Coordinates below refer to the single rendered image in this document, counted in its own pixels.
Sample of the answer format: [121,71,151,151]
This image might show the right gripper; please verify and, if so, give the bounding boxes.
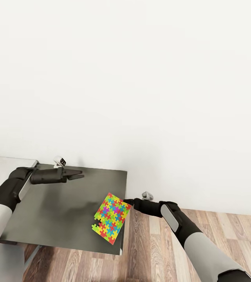
[123,198,153,215]

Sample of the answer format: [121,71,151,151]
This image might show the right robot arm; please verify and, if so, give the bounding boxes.
[123,191,251,282]

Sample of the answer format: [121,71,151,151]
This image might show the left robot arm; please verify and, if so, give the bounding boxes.
[0,155,84,236]

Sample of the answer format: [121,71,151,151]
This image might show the jigsaw puzzle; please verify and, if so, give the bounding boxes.
[92,193,131,245]

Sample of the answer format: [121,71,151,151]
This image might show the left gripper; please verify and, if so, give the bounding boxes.
[42,167,84,184]

